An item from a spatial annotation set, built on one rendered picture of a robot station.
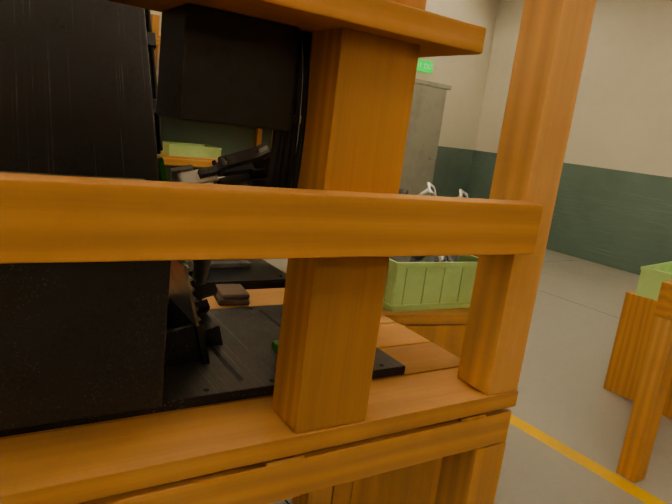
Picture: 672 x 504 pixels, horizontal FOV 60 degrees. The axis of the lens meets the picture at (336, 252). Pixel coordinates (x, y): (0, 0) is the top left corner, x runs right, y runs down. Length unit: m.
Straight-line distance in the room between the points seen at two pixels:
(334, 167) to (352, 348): 0.30
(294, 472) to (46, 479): 0.37
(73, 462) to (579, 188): 8.18
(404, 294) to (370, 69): 1.18
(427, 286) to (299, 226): 1.25
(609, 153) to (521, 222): 7.49
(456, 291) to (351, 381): 1.15
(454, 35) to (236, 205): 0.41
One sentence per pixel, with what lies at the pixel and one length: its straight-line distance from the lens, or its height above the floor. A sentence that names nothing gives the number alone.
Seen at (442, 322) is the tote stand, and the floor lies 0.76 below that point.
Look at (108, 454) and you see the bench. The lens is 0.92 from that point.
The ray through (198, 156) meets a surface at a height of 0.86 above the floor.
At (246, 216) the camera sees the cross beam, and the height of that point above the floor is 1.24.
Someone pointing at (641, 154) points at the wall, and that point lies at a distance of 8.33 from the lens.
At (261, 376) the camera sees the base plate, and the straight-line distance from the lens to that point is 1.11.
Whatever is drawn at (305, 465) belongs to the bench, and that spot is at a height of 0.82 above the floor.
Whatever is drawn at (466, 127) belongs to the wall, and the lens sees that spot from 9.72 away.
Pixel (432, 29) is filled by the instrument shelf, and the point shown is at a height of 1.52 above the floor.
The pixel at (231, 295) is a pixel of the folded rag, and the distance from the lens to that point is 1.47.
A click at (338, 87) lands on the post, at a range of 0.85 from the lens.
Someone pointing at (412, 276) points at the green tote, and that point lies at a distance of 1.95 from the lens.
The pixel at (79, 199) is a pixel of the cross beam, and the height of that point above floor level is 1.26.
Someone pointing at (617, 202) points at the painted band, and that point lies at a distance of 8.42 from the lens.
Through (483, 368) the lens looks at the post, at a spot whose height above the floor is 0.93.
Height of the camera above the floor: 1.37
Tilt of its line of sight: 12 degrees down
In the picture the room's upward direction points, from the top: 7 degrees clockwise
